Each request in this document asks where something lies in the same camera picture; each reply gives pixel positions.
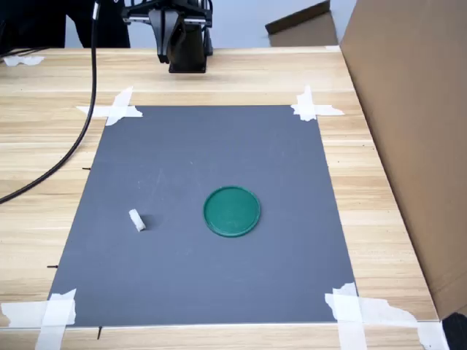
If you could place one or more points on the small white plastic terminal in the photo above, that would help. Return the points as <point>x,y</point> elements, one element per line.
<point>137,220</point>

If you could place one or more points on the round green lid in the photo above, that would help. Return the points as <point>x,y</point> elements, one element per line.
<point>231,212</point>

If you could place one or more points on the black chair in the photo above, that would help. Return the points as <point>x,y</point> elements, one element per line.
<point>102,25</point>

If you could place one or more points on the white tape patch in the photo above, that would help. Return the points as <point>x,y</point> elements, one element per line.
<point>350,313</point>
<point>118,109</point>
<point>54,313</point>
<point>308,107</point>

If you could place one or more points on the brown cardboard box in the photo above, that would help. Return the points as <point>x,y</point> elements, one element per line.
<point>306,31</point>

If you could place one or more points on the dark grey mat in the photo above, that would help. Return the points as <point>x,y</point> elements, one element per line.
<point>219,146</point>

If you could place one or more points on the black equipment case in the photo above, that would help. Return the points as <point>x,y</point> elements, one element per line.
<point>29,22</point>

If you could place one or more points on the small crumpled white tape piece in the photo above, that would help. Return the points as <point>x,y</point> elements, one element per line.
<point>22,60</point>

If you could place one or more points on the black rounded object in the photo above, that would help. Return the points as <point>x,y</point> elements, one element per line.
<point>456,333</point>

